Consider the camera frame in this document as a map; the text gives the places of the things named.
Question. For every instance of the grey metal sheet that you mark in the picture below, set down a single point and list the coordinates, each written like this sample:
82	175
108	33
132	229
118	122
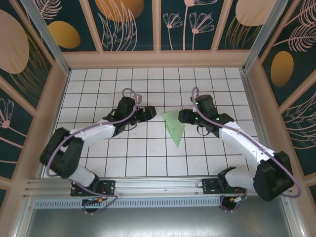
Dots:
158	222

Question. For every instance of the small controller board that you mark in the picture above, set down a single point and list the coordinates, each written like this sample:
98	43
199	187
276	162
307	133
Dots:
95	200
238	199

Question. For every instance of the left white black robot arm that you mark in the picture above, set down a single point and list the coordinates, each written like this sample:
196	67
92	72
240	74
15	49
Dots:
96	132

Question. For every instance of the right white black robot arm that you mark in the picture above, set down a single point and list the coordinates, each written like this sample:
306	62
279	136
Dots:
242	143

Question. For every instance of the aluminium side rail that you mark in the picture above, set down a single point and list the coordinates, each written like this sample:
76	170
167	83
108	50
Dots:
256	123

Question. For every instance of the light green cloth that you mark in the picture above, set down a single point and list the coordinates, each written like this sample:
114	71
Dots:
175	133

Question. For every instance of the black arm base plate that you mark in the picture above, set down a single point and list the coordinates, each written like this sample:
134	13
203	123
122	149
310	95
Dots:
108	187
209	186

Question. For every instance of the aluminium mounting rail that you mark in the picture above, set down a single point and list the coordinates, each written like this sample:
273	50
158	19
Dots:
158	185

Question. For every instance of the aluminium corner post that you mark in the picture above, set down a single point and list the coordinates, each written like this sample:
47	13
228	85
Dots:
47	34
261	34

